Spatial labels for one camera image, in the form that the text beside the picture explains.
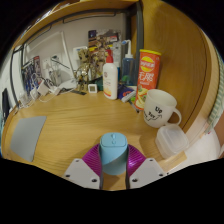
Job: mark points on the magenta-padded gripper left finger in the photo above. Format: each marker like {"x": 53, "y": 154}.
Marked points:
{"x": 80, "y": 173}

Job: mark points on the grey mouse pad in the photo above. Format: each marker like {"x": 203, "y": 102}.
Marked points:
{"x": 28, "y": 136}

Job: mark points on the white red-capped lotion bottle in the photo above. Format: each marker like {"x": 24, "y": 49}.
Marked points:
{"x": 110, "y": 80}

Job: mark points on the red chips can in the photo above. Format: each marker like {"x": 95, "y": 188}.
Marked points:
{"x": 148, "y": 76}

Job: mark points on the black hanging bag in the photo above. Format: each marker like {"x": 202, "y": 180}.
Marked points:
{"x": 5, "y": 105}

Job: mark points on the grey metal desk frame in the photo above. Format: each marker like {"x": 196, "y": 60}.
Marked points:
{"x": 140, "y": 40}

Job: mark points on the small blue packet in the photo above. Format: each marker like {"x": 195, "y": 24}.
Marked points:
{"x": 126, "y": 93}

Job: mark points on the light blue computer mouse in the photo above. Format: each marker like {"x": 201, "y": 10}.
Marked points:
{"x": 113, "y": 153}

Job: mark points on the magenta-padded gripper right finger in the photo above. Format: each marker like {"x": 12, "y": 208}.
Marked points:
{"x": 146, "y": 171}

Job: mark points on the clear plastic food container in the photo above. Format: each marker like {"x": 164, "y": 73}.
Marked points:
{"x": 171, "y": 140}

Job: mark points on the clear plastic cup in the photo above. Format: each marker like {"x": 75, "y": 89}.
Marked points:
{"x": 23, "y": 99}

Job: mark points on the small white charger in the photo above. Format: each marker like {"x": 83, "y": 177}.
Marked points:
{"x": 43, "y": 89}

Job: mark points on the white printed mug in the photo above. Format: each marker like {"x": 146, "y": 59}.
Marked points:
{"x": 158, "y": 108}

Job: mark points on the small white cube clock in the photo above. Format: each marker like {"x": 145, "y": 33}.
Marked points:
{"x": 92, "y": 88}

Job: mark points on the green white striped towel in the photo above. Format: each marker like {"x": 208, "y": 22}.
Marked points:
{"x": 218, "y": 100}

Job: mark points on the blue robot model kit box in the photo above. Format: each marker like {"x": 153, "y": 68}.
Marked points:
{"x": 31, "y": 71}

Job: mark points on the white power adapter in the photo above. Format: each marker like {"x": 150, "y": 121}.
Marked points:
{"x": 55, "y": 90}

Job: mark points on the colourful printed carton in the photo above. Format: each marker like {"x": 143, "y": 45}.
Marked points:
{"x": 103, "y": 38}

